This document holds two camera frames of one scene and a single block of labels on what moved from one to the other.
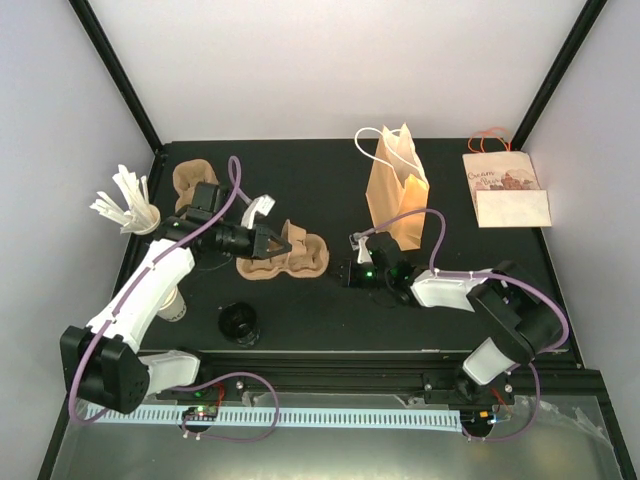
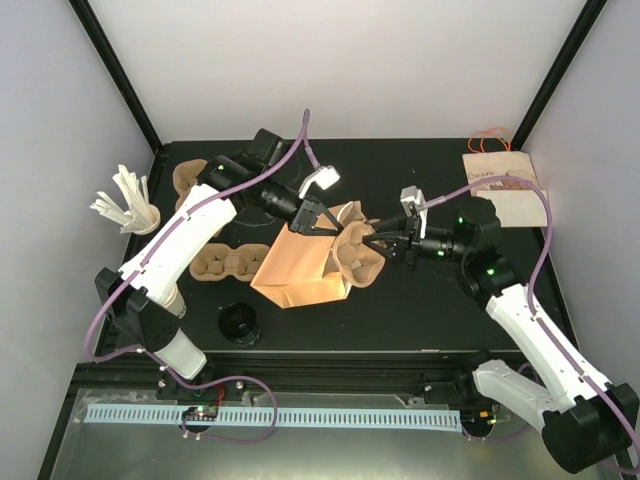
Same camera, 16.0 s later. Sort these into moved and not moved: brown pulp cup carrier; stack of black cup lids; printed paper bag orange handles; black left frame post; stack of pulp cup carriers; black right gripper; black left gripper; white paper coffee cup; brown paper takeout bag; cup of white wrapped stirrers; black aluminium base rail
Moved: brown paper takeout bag; black left gripper; brown pulp cup carrier; black right gripper
Not moved: printed paper bag orange handles; stack of pulp cup carriers; stack of black cup lids; black aluminium base rail; white paper coffee cup; cup of white wrapped stirrers; black left frame post
